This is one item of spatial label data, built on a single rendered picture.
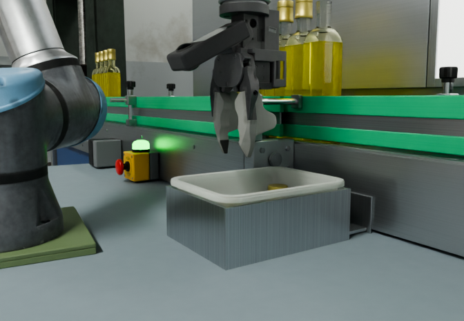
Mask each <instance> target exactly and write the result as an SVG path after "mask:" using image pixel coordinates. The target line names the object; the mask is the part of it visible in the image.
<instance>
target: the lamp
mask: <svg viewBox="0 0 464 321"><path fill-rule="evenodd" d="M132 152H134V153H147V152H150V145H149V142H148V141H146V140H137V141H134V142H133V149H132Z"/></svg>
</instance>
